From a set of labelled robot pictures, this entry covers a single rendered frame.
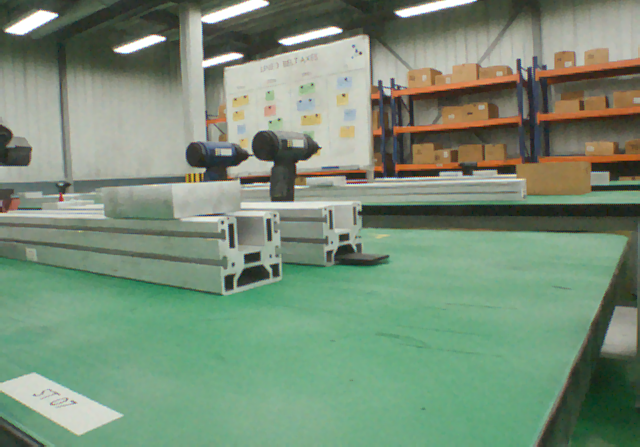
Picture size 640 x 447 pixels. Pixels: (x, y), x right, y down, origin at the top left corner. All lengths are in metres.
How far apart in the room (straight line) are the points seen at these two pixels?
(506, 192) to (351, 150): 1.94
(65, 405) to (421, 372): 0.21
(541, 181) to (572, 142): 8.52
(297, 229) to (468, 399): 0.47
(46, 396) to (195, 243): 0.29
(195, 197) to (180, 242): 0.06
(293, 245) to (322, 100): 3.30
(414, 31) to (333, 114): 8.65
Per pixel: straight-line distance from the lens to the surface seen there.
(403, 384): 0.31
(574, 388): 0.35
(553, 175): 2.48
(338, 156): 3.88
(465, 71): 10.64
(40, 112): 13.46
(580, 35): 11.27
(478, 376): 0.32
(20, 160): 1.34
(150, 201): 0.63
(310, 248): 0.71
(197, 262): 0.60
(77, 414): 0.31
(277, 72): 4.31
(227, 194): 0.65
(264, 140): 0.94
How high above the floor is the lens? 0.90
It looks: 4 degrees down
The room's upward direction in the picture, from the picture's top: 3 degrees counter-clockwise
